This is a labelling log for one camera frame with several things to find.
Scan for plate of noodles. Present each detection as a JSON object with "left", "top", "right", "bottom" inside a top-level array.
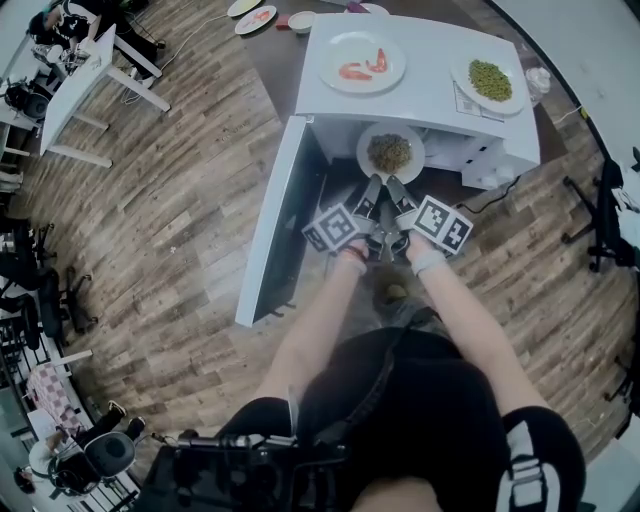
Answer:
[{"left": 355, "top": 122, "right": 426, "bottom": 186}]

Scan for green peas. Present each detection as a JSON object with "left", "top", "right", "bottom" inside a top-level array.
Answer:
[{"left": 468, "top": 58, "right": 514, "bottom": 103}]

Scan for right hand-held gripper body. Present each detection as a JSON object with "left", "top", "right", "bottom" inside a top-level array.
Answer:
[{"left": 386, "top": 193, "right": 475, "bottom": 264}]

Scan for white plate with peas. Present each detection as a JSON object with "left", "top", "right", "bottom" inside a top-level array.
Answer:
[{"left": 449, "top": 52, "right": 527, "bottom": 116}]

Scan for white plate with shrimp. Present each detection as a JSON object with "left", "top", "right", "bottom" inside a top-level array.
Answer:
[{"left": 318, "top": 30, "right": 407, "bottom": 96}]

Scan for black swivel chair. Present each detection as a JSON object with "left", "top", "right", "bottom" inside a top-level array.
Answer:
[
  {"left": 37, "top": 267, "right": 99, "bottom": 346},
  {"left": 0, "top": 222, "right": 59, "bottom": 291}
]

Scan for pink checked cloth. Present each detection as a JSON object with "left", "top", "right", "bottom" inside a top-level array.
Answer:
[{"left": 24, "top": 362, "right": 84, "bottom": 436}]

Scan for person's black t-shirt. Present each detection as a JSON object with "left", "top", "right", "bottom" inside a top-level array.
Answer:
[{"left": 219, "top": 327, "right": 586, "bottom": 512}]

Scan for white table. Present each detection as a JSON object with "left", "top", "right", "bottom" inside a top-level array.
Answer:
[{"left": 39, "top": 22, "right": 171, "bottom": 169}]

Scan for black chest camera rig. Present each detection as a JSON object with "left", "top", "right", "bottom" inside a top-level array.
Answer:
[{"left": 142, "top": 429, "right": 349, "bottom": 512}]

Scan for clear plastic container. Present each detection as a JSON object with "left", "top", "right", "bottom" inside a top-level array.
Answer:
[{"left": 524, "top": 66, "right": 553, "bottom": 105}]

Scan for person's right forearm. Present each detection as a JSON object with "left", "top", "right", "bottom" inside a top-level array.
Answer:
[{"left": 412, "top": 254, "right": 551, "bottom": 416}]

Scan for grey white backpack strap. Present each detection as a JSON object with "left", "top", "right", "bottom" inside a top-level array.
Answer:
[{"left": 497, "top": 419, "right": 554, "bottom": 512}]

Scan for grey-rimmed black round chair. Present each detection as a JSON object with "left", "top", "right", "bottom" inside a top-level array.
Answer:
[{"left": 82, "top": 432, "right": 137, "bottom": 474}]

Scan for grey wristband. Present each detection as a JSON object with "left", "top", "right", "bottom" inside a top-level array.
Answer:
[{"left": 411, "top": 249, "right": 450, "bottom": 278}]

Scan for fried rice food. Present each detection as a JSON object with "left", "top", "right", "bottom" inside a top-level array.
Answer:
[{"left": 367, "top": 132, "right": 414, "bottom": 174}]

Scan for black metal rack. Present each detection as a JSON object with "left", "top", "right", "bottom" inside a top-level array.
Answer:
[{"left": 0, "top": 319, "right": 66, "bottom": 381}]

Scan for thin black cable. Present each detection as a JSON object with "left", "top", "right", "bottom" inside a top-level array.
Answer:
[{"left": 457, "top": 174, "right": 522, "bottom": 214}]

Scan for small plate with shrimp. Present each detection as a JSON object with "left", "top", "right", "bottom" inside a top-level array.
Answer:
[{"left": 234, "top": 4, "right": 278, "bottom": 36}]

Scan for dark brown table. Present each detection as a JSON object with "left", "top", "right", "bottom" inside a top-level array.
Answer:
[{"left": 238, "top": 0, "right": 599, "bottom": 216}]

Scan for yellow plate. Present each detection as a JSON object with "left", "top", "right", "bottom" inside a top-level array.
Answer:
[{"left": 227, "top": 0, "right": 264, "bottom": 19}]

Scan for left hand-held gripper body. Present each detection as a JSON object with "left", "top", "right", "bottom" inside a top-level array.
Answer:
[{"left": 300, "top": 201, "right": 390, "bottom": 263}]

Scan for person's left hand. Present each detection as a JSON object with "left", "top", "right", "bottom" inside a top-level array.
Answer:
[{"left": 341, "top": 235, "right": 371, "bottom": 258}]

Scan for person's right hand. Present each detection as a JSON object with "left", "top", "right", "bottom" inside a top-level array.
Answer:
[{"left": 405, "top": 233, "right": 445, "bottom": 262}]

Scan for white microwave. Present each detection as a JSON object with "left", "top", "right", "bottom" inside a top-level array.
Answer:
[{"left": 234, "top": 13, "right": 541, "bottom": 329}]

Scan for white bowl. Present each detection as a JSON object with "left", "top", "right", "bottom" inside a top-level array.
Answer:
[{"left": 288, "top": 10, "right": 317, "bottom": 35}]

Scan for person's grey trousers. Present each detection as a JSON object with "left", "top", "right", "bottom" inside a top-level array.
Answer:
[{"left": 372, "top": 294, "right": 449, "bottom": 336}]

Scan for black office chair with papers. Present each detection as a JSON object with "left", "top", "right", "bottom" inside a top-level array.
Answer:
[{"left": 562, "top": 147, "right": 640, "bottom": 274}]

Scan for person's left forearm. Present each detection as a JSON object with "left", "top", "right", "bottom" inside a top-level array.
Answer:
[{"left": 254, "top": 257, "right": 371, "bottom": 401}]

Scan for white power strip cable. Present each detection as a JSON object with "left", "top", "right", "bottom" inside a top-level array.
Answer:
[{"left": 552, "top": 104, "right": 586, "bottom": 124}]

